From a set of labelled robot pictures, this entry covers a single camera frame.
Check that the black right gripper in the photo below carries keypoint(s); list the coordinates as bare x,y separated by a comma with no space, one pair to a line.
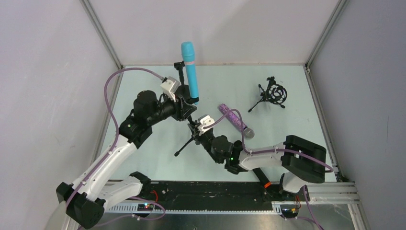
196,130

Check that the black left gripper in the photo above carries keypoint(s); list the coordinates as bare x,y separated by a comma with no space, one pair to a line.
184,106

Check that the black tripod mic stand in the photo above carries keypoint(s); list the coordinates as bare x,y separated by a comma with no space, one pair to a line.
185,113

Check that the purple glitter microphone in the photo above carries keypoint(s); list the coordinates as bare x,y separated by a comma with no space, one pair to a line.
235,120

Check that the blue toy microphone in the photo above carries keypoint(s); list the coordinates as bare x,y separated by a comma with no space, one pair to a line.
188,56

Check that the black shock-mount tripod stand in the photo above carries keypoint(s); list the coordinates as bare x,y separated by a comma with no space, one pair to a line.
274,93

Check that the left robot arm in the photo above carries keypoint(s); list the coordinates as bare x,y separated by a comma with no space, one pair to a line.
87,198

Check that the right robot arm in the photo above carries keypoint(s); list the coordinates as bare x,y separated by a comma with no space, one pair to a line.
304,161

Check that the black round-base mic stand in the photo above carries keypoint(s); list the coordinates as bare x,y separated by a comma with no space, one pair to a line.
179,67

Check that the black microphone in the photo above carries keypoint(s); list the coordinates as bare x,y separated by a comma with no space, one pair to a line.
264,181

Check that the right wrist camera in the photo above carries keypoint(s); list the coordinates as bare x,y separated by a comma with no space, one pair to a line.
204,122

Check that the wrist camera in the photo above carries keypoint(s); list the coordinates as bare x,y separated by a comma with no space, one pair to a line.
169,87
204,122

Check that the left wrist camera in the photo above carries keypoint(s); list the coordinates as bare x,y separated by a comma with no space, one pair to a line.
169,87

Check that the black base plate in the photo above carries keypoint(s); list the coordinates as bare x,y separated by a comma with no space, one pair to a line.
216,196

